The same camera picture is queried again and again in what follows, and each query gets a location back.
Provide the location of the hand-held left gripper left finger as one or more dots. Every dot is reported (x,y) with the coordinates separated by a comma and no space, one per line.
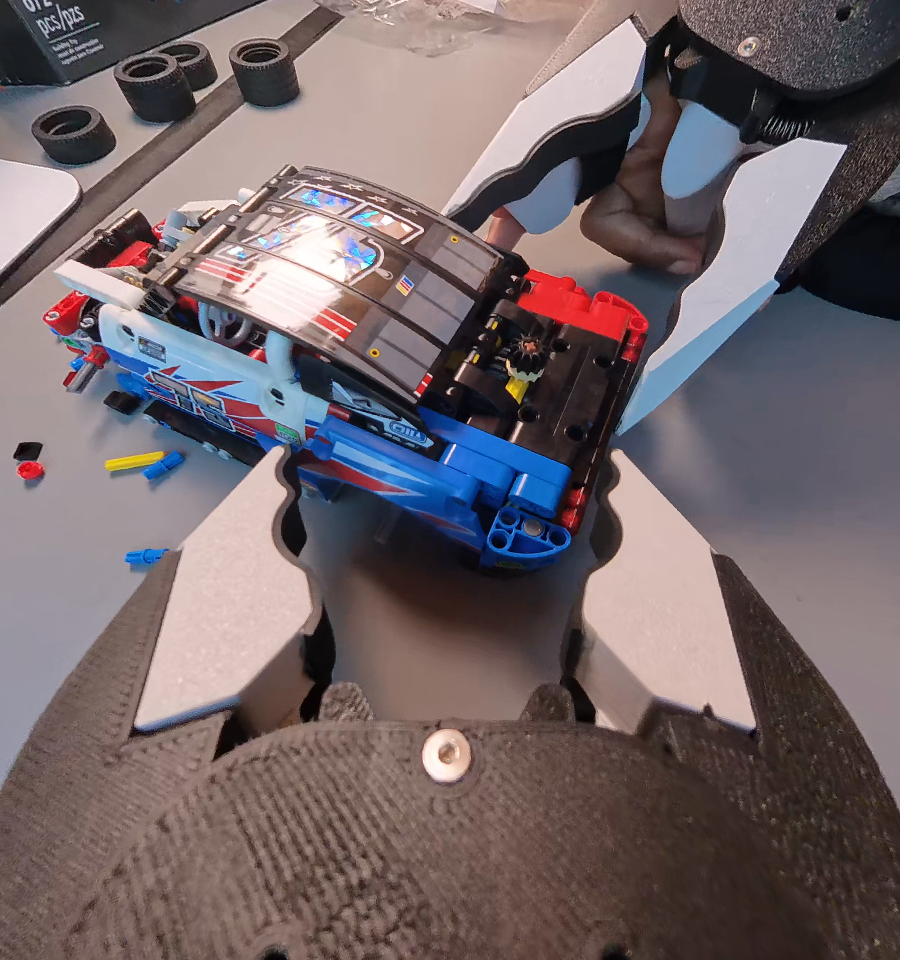
(232,600)

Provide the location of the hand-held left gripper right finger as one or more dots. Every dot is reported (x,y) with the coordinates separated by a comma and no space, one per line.
(660,615)

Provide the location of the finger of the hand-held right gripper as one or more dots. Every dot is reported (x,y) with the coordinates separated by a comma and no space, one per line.
(765,225)
(570,105)

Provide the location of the lego race car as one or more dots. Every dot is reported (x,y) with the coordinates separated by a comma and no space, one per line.
(345,337)

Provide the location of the scattered small lego pieces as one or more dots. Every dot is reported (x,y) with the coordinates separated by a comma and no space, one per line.
(131,461)

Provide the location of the black lego tyre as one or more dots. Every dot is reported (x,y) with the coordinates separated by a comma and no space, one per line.
(264,71)
(73,135)
(195,64)
(154,90)

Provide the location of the lego set box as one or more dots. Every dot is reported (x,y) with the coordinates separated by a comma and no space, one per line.
(82,37)

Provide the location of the person's right hand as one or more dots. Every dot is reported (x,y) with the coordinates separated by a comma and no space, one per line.
(645,225)

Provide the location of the black quilted wrist rest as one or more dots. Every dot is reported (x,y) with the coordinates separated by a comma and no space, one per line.
(870,277)

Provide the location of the clear plastic bag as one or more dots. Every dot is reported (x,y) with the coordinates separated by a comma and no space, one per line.
(412,26)

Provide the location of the white stand base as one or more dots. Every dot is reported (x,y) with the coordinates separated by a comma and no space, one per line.
(7,217)

